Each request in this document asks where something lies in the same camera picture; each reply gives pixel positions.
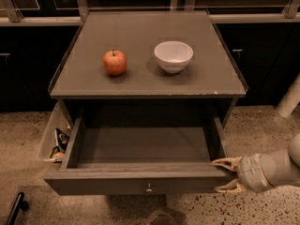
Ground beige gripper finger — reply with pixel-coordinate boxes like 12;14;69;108
211;157;242;172
215;179;247;193

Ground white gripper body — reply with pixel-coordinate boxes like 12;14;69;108
237;154;273;192

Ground grey top drawer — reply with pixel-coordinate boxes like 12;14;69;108
44;117;235;195

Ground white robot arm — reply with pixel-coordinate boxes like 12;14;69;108
212;80;300;193

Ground grey drawer cabinet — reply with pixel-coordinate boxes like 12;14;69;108
49;11;248;123

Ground black lower cabinets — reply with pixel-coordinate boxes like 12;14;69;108
0;23;300;112

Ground white bowl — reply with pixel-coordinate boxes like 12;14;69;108
154;41;194;74

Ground red apple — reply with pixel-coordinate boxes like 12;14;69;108
102;50;128;76

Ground dark snack bag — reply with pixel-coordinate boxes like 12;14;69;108
54;128;69;152

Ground clear plastic bin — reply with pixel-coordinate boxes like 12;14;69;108
38;103;71;162

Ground black handle bar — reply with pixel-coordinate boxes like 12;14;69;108
5;192;29;225

